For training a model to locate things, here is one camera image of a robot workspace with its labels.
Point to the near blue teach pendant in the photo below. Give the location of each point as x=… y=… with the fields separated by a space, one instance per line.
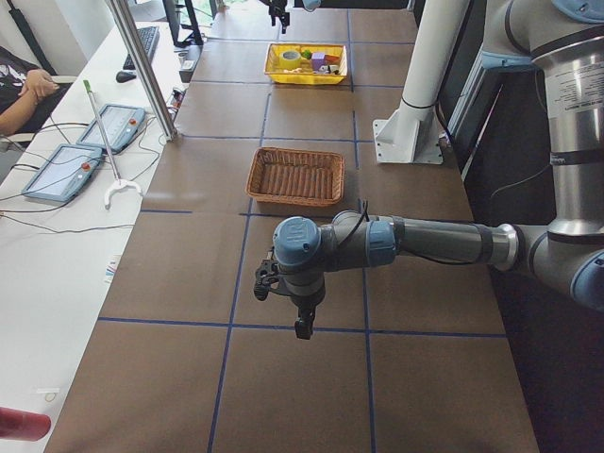
x=65 y=174

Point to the black monitor stand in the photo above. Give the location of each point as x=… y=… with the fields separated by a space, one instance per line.
x=183 y=23

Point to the white reacher grabber stick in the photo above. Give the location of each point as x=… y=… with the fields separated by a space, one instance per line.
x=119 y=184

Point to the far blue teach pendant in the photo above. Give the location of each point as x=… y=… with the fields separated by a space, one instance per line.
x=121 y=124

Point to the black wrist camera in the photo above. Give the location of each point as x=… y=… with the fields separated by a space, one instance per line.
x=268 y=280

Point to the brown wicker basket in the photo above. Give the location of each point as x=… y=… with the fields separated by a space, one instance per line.
x=296 y=177

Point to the toy panda figure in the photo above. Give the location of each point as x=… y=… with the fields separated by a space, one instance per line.
x=328 y=70

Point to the seated person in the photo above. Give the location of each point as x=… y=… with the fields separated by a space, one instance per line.
x=28 y=95

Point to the white mounting pillar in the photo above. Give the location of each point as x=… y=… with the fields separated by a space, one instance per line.
x=411 y=134

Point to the blue teach pendant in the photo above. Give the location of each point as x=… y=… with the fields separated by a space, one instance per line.
x=121 y=124
x=65 y=174

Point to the yellow plastic basket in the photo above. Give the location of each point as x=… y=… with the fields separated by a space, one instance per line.
x=273 y=71

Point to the black computer mouse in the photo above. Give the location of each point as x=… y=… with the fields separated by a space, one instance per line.
x=124 y=76

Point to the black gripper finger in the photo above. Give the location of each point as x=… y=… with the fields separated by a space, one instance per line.
x=303 y=328
x=284 y=20

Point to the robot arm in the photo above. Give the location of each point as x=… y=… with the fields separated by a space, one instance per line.
x=307 y=5
x=565 y=40

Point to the aluminium frame post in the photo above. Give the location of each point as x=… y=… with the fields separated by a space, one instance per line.
x=129 y=33

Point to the purple toy block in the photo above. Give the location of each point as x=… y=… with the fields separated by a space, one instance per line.
x=317 y=61

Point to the red cylinder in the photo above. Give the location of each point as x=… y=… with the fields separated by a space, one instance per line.
x=23 y=425

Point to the black keyboard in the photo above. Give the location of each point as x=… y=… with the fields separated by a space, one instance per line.
x=149 y=37

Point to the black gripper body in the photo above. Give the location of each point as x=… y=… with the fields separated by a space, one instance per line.
x=278 y=10
x=305 y=305

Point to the yellow tape roll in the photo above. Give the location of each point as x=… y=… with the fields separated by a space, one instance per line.
x=289 y=60

